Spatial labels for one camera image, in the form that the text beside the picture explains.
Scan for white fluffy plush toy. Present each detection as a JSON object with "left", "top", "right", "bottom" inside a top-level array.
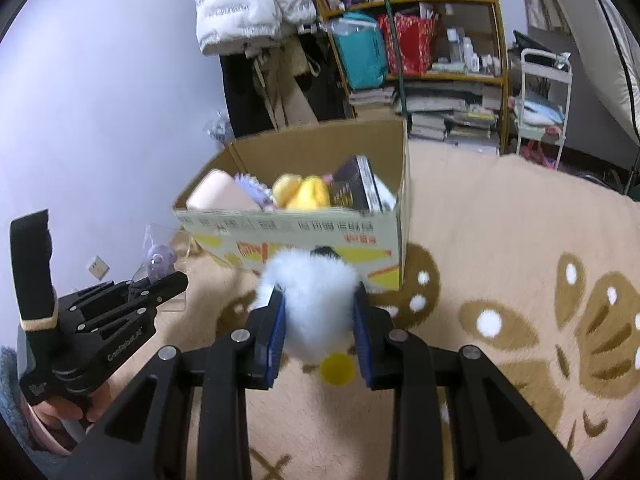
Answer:
[{"left": 255, "top": 246, "right": 363, "bottom": 386}]

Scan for black printed box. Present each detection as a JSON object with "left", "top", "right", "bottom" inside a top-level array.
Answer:
[{"left": 327, "top": 156, "right": 396, "bottom": 212}]

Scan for white upright mattress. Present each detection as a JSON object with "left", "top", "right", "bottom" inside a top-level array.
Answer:
[{"left": 545, "top": 0, "right": 640, "bottom": 136}]

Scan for white puffer jacket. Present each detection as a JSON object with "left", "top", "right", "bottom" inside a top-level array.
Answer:
[{"left": 194, "top": 0, "right": 318, "bottom": 56}]

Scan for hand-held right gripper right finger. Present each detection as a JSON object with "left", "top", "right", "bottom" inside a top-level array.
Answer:
[{"left": 351, "top": 280, "right": 586, "bottom": 480}]

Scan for white-haired plush doll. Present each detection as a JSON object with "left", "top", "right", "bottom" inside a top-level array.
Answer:
[{"left": 235, "top": 172, "right": 278, "bottom": 211}]

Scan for beige printed blanket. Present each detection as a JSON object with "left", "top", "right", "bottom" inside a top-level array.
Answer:
[{"left": 150, "top": 140, "right": 640, "bottom": 480}]

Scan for black hanging garment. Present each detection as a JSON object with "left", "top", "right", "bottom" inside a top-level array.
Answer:
[{"left": 219, "top": 52, "right": 281, "bottom": 138}]

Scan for pile of books and papers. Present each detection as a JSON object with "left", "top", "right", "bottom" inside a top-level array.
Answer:
[{"left": 395, "top": 80, "right": 503, "bottom": 153}]

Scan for person's left hand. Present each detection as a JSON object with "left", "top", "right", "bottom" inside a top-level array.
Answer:
[{"left": 31, "top": 389, "right": 109, "bottom": 429}]

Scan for white trolley cart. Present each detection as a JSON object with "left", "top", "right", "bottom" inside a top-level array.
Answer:
[{"left": 512, "top": 49, "right": 573, "bottom": 171}]

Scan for green pole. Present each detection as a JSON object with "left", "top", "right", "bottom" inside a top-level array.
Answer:
[{"left": 375, "top": 0, "right": 408, "bottom": 116}]

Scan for yellow dog plush toy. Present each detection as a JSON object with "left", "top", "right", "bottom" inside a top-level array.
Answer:
[{"left": 271, "top": 174, "right": 332, "bottom": 211}]

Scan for wooden shelf rack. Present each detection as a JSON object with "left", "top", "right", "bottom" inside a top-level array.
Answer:
[{"left": 305, "top": 0, "right": 510, "bottom": 156}]

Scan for stack of worn books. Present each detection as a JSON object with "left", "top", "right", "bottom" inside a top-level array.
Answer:
[{"left": 348, "top": 85, "right": 396, "bottom": 108}]

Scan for beige hanging garment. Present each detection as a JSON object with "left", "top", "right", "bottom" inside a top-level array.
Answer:
[{"left": 252, "top": 35, "right": 321, "bottom": 131}]

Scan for pink sponge block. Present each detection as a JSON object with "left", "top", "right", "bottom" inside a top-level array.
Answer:
[{"left": 186, "top": 170, "right": 263, "bottom": 211}]

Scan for clear packet with purple charm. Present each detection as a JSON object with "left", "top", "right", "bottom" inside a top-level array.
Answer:
[{"left": 131, "top": 224, "right": 193, "bottom": 313}]

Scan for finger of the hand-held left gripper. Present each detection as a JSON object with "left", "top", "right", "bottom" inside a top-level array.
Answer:
[
  {"left": 75, "top": 271, "right": 190, "bottom": 333},
  {"left": 57, "top": 280, "right": 151, "bottom": 313}
]

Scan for group of cosmetic bottles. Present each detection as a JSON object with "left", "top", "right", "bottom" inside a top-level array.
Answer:
[{"left": 442, "top": 27, "right": 502, "bottom": 75}]

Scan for printed cardboard box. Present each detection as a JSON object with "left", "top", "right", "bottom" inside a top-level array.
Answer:
[{"left": 172, "top": 119, "right": 412, "bottom": 293}]

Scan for teal bag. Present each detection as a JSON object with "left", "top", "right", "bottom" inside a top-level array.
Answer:
[{"left": 327, "top": 12, "right": 388, "bottom": 90}]

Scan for colourful packets on floor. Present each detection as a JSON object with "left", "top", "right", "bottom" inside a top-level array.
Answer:
[{"left": 205, "top": 120, "right": 236, "bottom": 143}]

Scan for small beige box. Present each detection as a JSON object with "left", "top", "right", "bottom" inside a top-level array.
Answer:
[{"left": 87, "top": 255, "right": 111, "bottom": 281}]

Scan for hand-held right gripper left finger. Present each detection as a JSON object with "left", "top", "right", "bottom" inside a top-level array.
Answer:
[{"left": 55, "top": 285, "right": 288, "bottom": 480}]

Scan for person's left forearm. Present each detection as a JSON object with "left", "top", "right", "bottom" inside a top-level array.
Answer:
[{"left": 0, "top": 345, "right": 76, "bottom": 466}]

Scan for red patterned bag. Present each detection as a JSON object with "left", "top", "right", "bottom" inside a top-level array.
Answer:
[{"left": 377, "top": 12, "right": 438, "bottom": 77}]

